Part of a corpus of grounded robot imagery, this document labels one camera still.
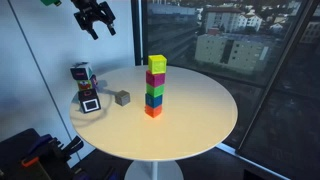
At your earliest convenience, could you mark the magenta plastic cube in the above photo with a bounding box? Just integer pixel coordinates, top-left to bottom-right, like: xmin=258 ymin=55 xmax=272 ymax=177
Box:
xmin=145 ymin=69 xmax=166 ymax=88

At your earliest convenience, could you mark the blue plastic cube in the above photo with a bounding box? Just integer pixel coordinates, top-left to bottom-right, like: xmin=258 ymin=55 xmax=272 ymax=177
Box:
xmin=144 ymin=92 xmax=164 ymax=109

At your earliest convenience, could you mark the yellow plastic cube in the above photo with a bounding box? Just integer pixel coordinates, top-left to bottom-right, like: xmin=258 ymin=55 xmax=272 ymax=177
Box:
xmin=147 ymin=54 xmax=168 ymax=75

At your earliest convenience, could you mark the white table pedestal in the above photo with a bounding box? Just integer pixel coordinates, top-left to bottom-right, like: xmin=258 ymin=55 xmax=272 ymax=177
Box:
xmin=124 ymin=159 xmax=185 ymax=180

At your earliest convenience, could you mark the orange handled clamp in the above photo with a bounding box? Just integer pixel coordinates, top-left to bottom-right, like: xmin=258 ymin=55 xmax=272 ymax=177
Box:
xmin=20 ymin=156 xmax=41 ymax=168

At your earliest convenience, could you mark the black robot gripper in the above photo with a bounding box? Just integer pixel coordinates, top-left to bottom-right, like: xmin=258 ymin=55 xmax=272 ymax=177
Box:
xmin=70 ymin=0 xmax=117 ymax=41

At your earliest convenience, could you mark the black soft cube letter D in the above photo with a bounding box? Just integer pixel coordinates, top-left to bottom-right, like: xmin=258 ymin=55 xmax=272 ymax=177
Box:
xmin=77 ymin=88 xmax=102 ymax=114

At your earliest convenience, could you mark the orange plastic cube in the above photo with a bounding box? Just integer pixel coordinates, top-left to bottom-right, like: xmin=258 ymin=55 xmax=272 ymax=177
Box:
xmin=144 ymin=104 xmax=163 ymax=119

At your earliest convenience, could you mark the green plastic cube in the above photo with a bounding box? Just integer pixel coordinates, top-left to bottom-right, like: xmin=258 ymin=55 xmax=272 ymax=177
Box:
xmin=145 ymin=83 xmax=165 ymax=98

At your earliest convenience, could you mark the small black plastic cube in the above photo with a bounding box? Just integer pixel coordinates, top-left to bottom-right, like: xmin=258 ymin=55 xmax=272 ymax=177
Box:
xmin=114 ymin=89 xmax=131 ymax=107

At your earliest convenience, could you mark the black tool rack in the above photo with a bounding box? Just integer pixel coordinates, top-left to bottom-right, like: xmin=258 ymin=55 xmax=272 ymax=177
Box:
xmin=0 ymin=128 xmax=85 ymax=180

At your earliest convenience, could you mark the blue handled clamp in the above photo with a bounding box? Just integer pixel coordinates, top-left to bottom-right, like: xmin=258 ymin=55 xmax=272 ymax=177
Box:
xmin=27 ymin=133 xmax=54 ymax=155

